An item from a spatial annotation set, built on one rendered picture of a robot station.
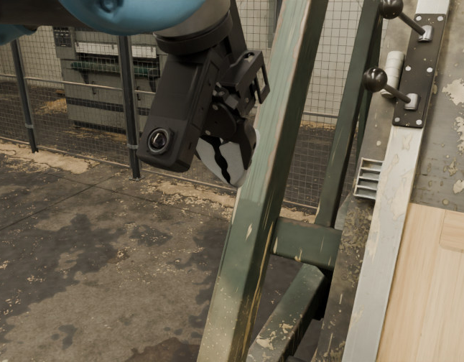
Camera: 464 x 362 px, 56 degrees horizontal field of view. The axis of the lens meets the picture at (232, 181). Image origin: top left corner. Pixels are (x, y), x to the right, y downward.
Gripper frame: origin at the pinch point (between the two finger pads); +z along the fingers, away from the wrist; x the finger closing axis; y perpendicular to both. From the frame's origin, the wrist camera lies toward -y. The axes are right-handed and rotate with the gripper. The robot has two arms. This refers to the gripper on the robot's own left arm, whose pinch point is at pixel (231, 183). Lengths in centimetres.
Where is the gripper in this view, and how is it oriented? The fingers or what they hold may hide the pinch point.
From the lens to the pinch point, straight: 51.9
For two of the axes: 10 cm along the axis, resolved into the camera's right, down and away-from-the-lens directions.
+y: 4.5, -7.3, 5.2
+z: 2.3, 6.5, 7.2
